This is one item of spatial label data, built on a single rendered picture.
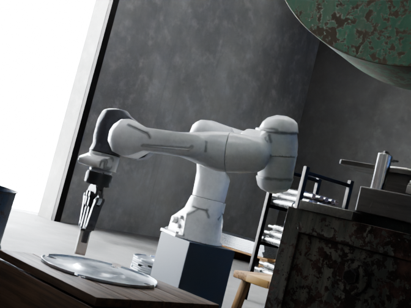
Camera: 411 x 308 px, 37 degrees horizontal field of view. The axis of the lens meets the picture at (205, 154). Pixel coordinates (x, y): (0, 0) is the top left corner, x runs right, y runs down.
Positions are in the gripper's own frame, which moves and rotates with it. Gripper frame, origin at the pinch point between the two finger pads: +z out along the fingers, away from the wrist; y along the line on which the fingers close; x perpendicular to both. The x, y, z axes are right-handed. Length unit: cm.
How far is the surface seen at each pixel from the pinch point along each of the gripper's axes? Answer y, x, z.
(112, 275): -28.2, -0.4, 3.1
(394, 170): -52, -58, -38
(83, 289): -47.3, 12.3, 3.6
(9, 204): 1.0, 21.8, -6.2
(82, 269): -25.5, 6.3, 3.3
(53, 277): -38.0, 16.3, 3.8
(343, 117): 556, -523, -186
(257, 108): 574, -384, -161
